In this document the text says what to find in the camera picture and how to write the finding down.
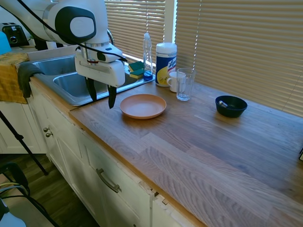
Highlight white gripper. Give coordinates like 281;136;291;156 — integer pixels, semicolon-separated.
75;48;126;110

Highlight orange plastic plate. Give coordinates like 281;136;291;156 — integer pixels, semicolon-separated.
119;94;167;120

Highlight stainless steel double sink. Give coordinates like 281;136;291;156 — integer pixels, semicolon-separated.
29;54;157;106

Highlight white ceramic mug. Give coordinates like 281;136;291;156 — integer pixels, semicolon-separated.
166;71;187;93

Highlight green yellow sponge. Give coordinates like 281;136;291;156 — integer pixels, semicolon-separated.
129;68;145;80
128;61;145;72

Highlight clear dish soap bottle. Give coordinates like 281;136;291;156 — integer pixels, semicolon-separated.
143;32;155;82

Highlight white backsplash board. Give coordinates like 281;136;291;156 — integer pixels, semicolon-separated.
27;45;78;62

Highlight white yellow wipes canister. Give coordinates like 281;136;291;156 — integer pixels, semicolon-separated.
155;42;178;88

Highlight white kitchen cabinet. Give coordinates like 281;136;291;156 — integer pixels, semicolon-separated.
0;80;205;227

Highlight black countertop container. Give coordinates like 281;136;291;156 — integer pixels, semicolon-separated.
34;37;48;51

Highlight grey dish cloth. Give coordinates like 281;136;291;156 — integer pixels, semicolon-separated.
18;61;46;99

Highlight narrow tan window blinds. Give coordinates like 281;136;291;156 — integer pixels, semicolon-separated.
104;0;166;61

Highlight clear drinking glass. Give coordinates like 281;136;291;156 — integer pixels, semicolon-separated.
176;68;197;102

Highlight yellow towel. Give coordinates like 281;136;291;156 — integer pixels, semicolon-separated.
0;52;31;105

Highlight black tripod leg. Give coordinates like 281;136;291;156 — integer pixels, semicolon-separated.
0;110;49;176

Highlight black toaster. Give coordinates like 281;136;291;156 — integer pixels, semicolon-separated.
1;22;30;48

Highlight light blue plastic object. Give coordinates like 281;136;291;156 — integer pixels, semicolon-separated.
0;31;12;56

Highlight dark blue bowl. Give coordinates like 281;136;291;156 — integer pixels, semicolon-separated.
214;95;248;119

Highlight wide tan window blinds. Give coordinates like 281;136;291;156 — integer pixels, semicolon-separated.
175;0;303;118

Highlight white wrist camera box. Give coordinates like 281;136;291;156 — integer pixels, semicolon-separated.
96;46;125;64

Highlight metal bar cabinet handle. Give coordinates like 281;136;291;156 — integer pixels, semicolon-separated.
95;168;122;193

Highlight white window frame post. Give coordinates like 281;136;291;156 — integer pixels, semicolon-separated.
164;0;178;44

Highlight black cart frame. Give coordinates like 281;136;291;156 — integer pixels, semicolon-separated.
0;162;60;227

